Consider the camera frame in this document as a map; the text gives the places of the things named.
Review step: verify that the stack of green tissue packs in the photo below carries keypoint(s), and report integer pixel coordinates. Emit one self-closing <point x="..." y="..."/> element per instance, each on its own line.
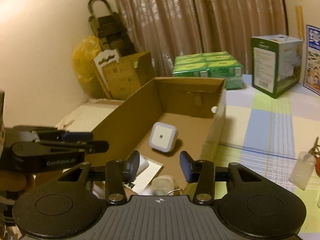
<point x="207" y="65"/>

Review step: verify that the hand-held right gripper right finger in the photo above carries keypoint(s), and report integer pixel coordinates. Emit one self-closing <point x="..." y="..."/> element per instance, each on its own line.
<point x="186" y="165"/>

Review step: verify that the leopard print glasses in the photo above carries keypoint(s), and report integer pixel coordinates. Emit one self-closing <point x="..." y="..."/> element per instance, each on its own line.
<point x="316" y="147"/>

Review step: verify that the white square night light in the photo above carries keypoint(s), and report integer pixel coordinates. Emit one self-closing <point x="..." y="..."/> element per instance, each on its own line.
<point x="162" y="136"/>

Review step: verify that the white plate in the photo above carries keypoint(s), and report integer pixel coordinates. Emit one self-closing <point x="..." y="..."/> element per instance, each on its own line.
<point x="150" y="170"/>

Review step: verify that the checked tablecloth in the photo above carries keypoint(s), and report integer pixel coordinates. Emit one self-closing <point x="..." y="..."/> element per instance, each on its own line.
<point x="262" y="130"/>

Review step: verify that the translucent white cup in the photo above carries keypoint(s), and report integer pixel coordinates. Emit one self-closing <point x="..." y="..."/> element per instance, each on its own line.
<point x="301" y="173"/>

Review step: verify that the printed brown cardboard box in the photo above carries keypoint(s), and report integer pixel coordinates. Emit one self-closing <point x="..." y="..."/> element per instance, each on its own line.
<point x="125" y="80"/>

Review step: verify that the white ornate chair back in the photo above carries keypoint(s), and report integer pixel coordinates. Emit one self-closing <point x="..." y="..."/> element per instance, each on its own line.
<point x="106" y="57"/>

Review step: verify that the cream embroidered bedsheet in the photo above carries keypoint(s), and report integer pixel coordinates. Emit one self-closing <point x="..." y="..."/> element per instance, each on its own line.
<point x="80" y="115"/>

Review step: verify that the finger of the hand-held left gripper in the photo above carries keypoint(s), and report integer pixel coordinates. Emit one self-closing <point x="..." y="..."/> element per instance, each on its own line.
<point x="75" y="136"/>
<point x="97" y="147"/>

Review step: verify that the green milk carton box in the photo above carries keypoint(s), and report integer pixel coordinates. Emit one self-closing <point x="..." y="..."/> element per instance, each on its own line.
<point x="265" y="65"/>

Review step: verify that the dark folding trolley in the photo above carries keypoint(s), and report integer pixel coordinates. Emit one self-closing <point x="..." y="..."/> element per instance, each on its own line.
<point x="110" y="30"/>

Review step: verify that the blue milk carton box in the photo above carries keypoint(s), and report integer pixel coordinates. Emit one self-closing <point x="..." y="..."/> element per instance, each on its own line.
<point x="313" y="60"/>

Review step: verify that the yellow plastic bag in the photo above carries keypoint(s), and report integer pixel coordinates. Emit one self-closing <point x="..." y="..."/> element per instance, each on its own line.
<point x="83" y="62"/>

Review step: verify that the wooden slat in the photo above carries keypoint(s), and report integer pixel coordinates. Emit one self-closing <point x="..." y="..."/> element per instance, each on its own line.
<point x="299" y="22"/>

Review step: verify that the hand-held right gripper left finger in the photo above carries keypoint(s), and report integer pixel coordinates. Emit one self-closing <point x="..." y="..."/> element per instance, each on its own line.
<point x="133" y="163"/>

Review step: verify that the brown patterned curtain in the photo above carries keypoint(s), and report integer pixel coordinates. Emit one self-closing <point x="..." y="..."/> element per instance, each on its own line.
<point x="175" y="17"/>

